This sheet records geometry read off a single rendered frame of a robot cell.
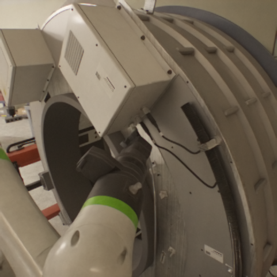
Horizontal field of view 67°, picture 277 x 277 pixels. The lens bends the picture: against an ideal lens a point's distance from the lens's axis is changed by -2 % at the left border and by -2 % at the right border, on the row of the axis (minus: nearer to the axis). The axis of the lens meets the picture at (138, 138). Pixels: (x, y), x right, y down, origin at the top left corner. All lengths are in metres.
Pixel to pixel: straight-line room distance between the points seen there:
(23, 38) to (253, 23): 5.71
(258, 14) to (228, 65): 5.67
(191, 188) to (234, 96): 0.24
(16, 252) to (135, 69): 0.38
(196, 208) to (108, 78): 0.37
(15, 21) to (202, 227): 7.02
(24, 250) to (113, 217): 0.18
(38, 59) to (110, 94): 0.57
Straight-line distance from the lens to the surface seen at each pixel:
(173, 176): 0.56
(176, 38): 0.62
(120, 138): 0.64
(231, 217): 0.48
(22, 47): 0.99
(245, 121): 0.55
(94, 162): 0.38
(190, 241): 0.65
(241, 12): 6.21
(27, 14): 7.03
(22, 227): 0.44
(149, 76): 0.44
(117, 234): 0.29
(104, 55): 0.44
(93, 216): 0.30
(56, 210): 2.37
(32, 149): 2.00
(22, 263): 0.43
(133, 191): 0.34
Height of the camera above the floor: 1.71
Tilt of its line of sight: 23 degrees down
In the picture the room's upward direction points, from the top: 2 degrees counter-clockwise
